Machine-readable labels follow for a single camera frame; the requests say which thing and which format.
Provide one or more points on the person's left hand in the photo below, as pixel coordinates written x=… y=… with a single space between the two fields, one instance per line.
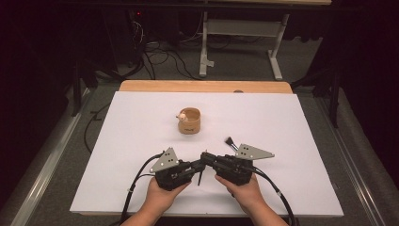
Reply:
x=163 y=196

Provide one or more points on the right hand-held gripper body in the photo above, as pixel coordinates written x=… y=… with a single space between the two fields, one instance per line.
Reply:
x=233 y=169

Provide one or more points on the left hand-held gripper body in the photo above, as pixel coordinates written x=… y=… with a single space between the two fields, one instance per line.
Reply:
x=164 y=160

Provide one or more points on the white table cover sheet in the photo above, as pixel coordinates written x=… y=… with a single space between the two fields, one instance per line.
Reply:
x=251 y=109

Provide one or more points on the aluminium floor rail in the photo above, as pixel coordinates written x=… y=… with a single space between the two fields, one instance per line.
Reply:
x=359 y=188
x=49 y=169

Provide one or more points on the black makeup brush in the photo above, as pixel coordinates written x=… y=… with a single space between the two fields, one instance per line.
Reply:
x=229 y=141

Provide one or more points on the person's right hand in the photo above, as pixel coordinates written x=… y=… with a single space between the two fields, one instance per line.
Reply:
x=246 y=196

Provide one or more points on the round wooden pen holder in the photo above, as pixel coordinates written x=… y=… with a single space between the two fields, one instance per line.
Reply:
x=189 y=127

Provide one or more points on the white metal desk frame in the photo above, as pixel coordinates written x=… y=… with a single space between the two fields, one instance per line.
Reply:
x=241 y=28

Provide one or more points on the black metal stand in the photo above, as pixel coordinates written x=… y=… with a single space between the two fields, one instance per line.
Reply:
x=334 y=103
x=76 y=94

